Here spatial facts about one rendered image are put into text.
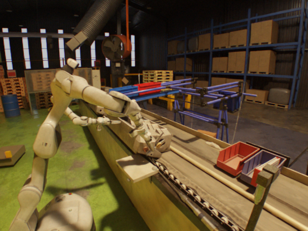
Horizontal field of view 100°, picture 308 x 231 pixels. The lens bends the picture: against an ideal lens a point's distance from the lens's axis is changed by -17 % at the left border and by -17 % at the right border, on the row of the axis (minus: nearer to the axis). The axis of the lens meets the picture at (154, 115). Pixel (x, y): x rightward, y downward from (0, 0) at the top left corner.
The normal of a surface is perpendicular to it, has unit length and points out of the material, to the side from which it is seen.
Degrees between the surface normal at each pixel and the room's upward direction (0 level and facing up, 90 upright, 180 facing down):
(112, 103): 81
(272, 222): 0
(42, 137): 87
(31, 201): 90
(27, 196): 90
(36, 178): 90
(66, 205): 73
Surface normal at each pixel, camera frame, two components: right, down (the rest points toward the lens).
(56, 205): 0.35, -0.05
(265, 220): 0.00, -0.97
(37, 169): 0.37, 0.25
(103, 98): 0.01, 0.01
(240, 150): -0.85, 0.11
